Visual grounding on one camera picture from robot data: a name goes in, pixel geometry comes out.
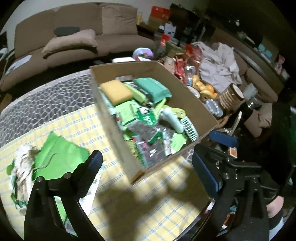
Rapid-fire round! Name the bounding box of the green tissue pack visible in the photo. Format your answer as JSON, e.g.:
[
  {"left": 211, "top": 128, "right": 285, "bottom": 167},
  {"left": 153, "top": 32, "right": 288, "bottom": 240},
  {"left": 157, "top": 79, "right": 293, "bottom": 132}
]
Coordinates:
[{"left": 133, "top": 77, "right": 173, "bottom": 103}]

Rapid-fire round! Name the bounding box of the cream patterned cloth bag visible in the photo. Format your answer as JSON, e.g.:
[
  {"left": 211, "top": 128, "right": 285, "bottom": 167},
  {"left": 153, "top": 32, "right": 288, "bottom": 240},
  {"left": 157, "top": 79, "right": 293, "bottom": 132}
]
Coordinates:
[{"left": 10, "top": 144, "right": 40, "bottom": 202}]

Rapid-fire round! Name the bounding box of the crumpled grey cloth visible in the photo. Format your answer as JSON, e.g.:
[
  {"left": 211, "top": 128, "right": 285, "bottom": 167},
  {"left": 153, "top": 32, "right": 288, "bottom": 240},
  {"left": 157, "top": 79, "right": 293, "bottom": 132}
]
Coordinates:
[{"left": 193, "top": 42, "right": 242, "bottom": 93}]

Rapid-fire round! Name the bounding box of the beige cushion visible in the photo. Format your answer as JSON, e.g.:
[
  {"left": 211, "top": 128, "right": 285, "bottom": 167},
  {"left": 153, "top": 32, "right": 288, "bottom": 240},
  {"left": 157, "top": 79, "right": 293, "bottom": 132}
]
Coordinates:
[{"left": 41, "top": 29, "right": 98, "bottom": 56}]

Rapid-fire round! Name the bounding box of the black oval pad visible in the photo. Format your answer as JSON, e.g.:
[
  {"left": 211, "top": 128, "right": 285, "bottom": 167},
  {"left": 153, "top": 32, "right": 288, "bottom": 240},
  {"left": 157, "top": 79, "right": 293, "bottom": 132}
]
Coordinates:
[{"left": 54, "top": 26, "right": 80, "bottom": 37}]

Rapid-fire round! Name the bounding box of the mint handheld device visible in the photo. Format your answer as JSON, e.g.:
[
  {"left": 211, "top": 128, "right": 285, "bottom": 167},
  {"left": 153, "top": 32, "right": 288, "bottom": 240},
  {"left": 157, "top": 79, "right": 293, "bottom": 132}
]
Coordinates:
[{"left": 162, "top": 108, "right": 184, "bottom": 134}]

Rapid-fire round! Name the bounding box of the large beige back pillow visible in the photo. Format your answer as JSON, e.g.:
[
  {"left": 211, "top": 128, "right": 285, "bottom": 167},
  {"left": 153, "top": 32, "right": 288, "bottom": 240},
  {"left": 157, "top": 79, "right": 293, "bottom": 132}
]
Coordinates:
[{"left": 102, "top": 4, "right": 138, "bottom": 35}]

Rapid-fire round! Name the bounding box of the yellow sponge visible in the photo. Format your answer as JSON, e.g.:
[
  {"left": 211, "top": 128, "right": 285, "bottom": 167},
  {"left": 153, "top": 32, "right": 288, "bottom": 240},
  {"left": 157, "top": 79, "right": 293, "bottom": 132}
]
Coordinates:
[{"left": 100, "top": 80, "right": 133, "bottom": 105}]

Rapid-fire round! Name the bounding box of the brown sofa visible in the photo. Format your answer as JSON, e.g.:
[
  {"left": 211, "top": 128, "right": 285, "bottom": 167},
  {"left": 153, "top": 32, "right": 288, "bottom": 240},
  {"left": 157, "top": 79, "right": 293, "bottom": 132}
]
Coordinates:
[{"left": 1, "top": 3, "right": 154, "bottom": 92}]

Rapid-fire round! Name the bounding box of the purple round toy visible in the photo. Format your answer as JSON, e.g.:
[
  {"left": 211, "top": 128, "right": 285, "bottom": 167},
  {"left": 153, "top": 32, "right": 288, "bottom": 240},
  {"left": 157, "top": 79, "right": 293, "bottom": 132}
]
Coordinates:
[{"left": 132, "top": 47, "right": 154, "bottom": 60}]

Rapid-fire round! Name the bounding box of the green comb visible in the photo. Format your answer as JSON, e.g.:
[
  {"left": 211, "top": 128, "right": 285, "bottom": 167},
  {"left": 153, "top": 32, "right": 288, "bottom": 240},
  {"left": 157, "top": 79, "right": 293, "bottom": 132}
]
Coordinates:
[{"left": 180, "top": 116, "right": 199, "bottom": 142}]

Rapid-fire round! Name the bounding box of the yellow checked tablecloth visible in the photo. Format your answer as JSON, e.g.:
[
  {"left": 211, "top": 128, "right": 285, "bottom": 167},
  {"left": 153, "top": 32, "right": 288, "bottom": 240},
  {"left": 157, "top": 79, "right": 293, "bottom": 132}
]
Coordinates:
[{"left": 1, "top": 105, "right": 210, "bottom": 240}]

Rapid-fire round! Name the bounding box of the red boxes stack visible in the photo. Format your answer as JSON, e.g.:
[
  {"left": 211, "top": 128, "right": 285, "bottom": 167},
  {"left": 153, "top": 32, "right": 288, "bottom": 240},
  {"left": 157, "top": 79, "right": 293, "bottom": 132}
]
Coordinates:
[{"left": 148, "top": 6, "right": 171, "bottom": 30}]

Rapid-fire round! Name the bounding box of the ribbed brown cup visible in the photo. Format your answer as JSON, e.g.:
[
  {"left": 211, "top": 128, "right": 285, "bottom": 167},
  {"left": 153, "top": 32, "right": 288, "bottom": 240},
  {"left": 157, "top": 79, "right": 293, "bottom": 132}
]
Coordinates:
[{"left": 218, "top": 83, "right": 244, "bottom": 111}]

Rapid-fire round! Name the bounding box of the cardboard box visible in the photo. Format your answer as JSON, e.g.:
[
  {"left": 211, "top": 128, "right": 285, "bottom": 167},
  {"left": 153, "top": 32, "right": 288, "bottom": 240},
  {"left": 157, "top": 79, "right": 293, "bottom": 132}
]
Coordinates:
[{"left": 90, "top": 61, "right": 218, "bottom": 183}]

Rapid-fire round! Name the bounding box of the green fabric bag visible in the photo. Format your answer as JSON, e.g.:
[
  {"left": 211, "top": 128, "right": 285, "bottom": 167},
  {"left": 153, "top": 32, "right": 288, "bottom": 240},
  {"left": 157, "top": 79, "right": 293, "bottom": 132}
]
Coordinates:
[{"left": 33, "top": 132, "right": 90, "bottom": 180}]

